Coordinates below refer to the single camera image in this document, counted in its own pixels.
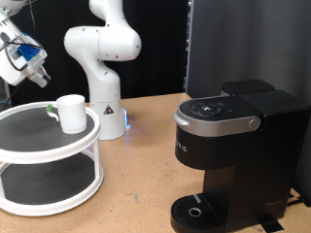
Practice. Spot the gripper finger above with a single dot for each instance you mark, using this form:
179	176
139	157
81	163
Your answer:
42	79

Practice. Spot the black tape strip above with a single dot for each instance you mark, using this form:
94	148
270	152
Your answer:
272	225

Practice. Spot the black Keurig coffee machine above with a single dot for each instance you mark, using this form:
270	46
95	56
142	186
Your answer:
259	155

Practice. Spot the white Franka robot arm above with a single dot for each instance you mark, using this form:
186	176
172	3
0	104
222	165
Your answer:
103	81

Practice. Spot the dark grey partition panel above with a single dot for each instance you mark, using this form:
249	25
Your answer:
259	39

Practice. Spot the white two-tier turntable shelf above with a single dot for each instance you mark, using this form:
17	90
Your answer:
48	155

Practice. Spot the grey metal frame post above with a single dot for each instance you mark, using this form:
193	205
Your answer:
4	93

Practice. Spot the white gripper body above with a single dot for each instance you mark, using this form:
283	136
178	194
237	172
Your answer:
13	69

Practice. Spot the black backdrop curtain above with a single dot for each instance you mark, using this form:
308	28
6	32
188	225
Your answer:
162	48

